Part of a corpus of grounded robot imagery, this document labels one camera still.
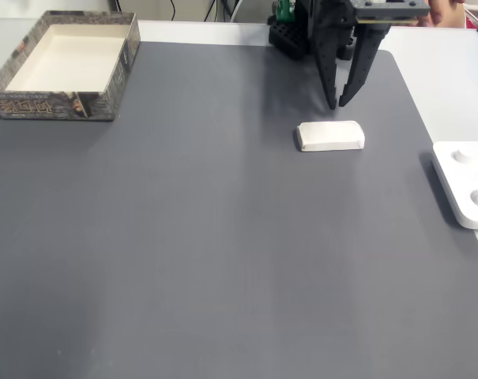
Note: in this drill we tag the green circuit board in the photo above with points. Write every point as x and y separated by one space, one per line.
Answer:
284 10

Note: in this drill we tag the white base plate with dimples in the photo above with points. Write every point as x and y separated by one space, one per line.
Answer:
452 185

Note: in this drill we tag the grey table mat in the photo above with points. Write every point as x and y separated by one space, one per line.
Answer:
183 237

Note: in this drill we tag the printed cardboard box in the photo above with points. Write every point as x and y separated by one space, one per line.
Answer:
65 59

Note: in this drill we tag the white rectangular block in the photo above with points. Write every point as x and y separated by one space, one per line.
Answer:
329 136

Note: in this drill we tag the person's hand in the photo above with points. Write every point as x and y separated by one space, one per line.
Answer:
446 10

